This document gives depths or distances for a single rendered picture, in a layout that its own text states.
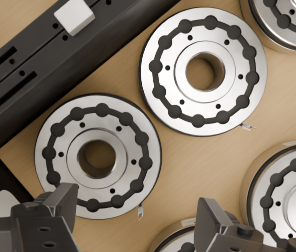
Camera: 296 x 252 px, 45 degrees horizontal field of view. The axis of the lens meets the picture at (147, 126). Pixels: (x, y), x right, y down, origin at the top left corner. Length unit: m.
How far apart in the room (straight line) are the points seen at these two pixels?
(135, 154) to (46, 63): 0.11
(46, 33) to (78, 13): 0.03
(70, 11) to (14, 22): 0.13
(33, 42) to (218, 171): 0.19
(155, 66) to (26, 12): 0.12
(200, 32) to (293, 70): 0.10
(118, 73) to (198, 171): 0.11
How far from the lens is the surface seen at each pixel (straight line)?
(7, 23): 0.34
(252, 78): 0.30
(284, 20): 0.31
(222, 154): 0.33
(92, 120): 0.29
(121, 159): 0.28
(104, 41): 0.25
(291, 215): 0.32
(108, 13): 0.22
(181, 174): 0.32
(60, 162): 0.30
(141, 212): 0.29
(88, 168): 0.31
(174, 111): 0.29
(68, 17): 0.21
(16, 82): 0.23
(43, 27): 0.23
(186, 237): 0.31
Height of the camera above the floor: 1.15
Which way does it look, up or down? 85 degrees down
